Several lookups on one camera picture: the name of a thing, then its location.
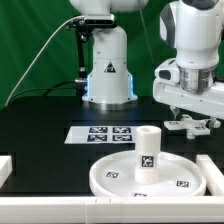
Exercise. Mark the white left fence bar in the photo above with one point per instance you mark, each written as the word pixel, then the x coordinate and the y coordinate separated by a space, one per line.
pixel 5 168

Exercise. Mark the white marker sheet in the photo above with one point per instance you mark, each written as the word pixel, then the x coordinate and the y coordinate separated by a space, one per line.
pixel 101 135

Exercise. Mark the black camera stand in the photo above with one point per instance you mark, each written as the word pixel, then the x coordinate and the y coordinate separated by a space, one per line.
pixel 81 50

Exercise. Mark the white fence bar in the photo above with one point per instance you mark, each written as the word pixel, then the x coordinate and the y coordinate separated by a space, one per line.
pixel 5 168
pixel 99 210
pixel 212 174

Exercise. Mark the white table base piece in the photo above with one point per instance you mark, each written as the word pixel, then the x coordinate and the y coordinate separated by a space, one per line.
pixel 192 127

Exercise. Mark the white front fence bar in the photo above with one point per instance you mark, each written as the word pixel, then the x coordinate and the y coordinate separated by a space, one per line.
pixel 99 210

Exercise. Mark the white round table top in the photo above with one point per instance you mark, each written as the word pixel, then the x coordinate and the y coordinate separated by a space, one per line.
pixel 114 175

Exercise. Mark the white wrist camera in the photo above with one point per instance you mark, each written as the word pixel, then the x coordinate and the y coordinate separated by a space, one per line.
pixel 168 71

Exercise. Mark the white right fence bar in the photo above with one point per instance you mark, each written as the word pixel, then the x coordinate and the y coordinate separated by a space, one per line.
pixel 212 174

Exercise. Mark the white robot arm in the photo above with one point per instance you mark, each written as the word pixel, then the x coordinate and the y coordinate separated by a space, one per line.
pixel 187 81

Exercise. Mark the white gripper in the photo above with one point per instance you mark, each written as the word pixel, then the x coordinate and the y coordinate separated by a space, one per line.
pixel 209 103

